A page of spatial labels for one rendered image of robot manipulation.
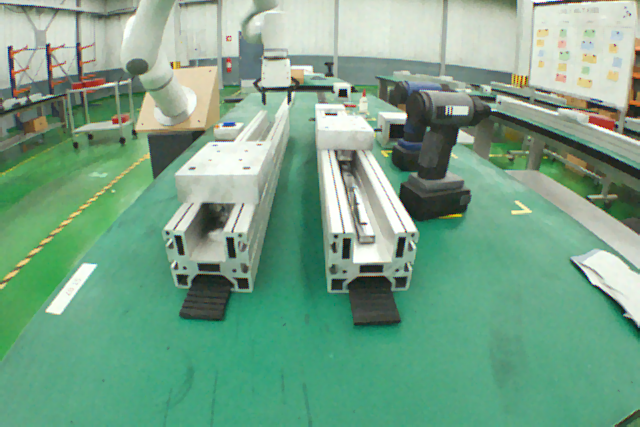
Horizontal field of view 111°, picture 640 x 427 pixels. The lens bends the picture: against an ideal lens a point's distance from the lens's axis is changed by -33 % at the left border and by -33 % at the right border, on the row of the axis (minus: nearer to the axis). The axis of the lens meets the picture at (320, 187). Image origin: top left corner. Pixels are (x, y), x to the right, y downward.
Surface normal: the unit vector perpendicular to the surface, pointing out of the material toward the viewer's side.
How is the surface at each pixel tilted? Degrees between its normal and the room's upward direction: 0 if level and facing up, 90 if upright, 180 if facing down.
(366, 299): 0
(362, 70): 90
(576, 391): 0
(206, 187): 90
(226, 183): 90
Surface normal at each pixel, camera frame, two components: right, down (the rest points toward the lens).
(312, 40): 0.07, 0.38
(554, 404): 0.02, -0.92
